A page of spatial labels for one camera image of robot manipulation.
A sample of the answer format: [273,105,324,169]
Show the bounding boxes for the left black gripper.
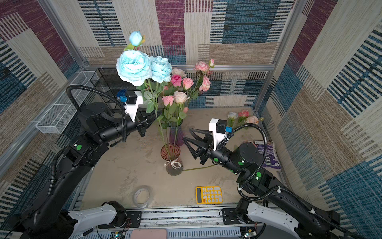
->
[99,109,161,147]

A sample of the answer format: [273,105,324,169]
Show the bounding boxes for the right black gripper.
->
[182,128,243,175]

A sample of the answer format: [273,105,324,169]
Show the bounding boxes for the purple blue glass vase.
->
[168,119,184,147]

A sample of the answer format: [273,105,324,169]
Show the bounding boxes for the dark red glass vase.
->
[160,143,184,176]

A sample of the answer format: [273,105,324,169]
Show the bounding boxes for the pale cream rose stem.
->
[172,91,192,150]

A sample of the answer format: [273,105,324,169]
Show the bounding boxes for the magenta rose stem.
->
[171,74,183,90]

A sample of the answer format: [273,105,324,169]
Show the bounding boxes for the pink tulip bud stem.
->
[183,78,194,90]

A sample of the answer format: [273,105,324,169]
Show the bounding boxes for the cream white rose stem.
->
[171,68,187,78]

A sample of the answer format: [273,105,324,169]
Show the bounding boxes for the light blue peony stem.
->
[115,31,173,156]

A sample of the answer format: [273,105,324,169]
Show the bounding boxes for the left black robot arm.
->
[10,85,156,239]

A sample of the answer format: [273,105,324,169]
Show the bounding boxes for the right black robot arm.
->
[183,119,361,239]

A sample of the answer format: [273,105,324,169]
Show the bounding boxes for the pile of artificial flowers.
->
[227,110,264,128]

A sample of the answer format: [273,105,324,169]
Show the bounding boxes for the yellow calculator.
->
[195,186,223,205]

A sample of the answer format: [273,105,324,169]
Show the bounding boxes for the purple packet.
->
[254,140,282,171]

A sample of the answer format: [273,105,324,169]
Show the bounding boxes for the clear tape roll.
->
[133,186,153,209]

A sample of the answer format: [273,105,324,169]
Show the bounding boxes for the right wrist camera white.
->
[209,118,232,150]

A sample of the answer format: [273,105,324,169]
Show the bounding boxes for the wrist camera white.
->
[116,89,144,122]
[209,118,232,150]

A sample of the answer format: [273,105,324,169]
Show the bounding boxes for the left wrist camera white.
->
[116,89,144,122]

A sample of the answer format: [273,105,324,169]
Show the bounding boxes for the black wire shelf rack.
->
[91,68,123,98]

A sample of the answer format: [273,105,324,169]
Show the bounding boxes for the white mesh wall basket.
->
[35,71,94,134]

